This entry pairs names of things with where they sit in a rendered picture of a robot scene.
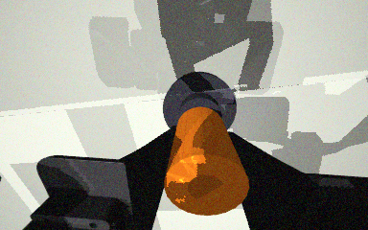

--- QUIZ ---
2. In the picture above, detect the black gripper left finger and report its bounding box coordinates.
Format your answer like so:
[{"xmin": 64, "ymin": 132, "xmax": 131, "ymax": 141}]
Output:
[{"xmin": 36, "ymin": 128, "xmax": 176, "ymax": 230}]

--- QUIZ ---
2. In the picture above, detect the orange knob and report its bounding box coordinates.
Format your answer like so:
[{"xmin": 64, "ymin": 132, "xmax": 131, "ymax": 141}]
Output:
[{"xmin": 164, "ymin": 107, "xmax": 249, "ymax": 216}]

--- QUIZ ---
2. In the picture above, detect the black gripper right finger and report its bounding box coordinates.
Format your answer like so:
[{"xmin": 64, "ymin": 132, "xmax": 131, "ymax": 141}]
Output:
[{"xmin": 227, "ymin": 131, "xmax": 368, "ymax": 230}]

